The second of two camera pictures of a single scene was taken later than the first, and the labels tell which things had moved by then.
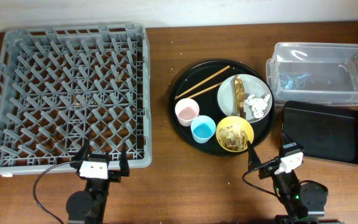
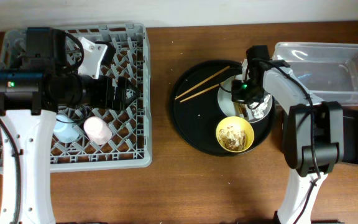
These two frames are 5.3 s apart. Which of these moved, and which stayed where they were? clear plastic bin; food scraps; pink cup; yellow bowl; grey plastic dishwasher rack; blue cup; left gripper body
Moved: left gripper body; blue cup; pink cup
Stayed: grey plastic dishwasher rack; clear plastic bin; food scraps; yellow bowl
